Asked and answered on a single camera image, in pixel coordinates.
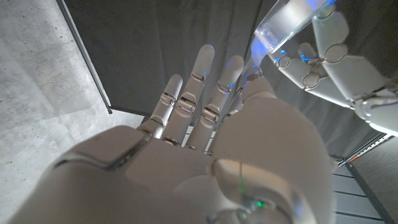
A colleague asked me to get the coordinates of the clear tape roll green core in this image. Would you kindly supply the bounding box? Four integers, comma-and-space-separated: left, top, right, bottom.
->
245, 0, 336, 78

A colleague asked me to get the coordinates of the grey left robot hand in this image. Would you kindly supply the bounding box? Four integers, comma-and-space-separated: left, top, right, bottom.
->
268, 0, 398, 138

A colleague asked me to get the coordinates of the black backdrop stand pole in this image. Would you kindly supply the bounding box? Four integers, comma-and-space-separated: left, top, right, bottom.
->
55, 0, 114, 115

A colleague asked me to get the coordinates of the black backdrop curtain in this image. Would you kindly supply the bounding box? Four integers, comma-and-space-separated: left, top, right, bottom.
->
63, 0, 398, 160

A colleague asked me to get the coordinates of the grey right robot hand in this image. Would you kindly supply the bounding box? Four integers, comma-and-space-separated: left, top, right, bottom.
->
9, 43, 339, 224

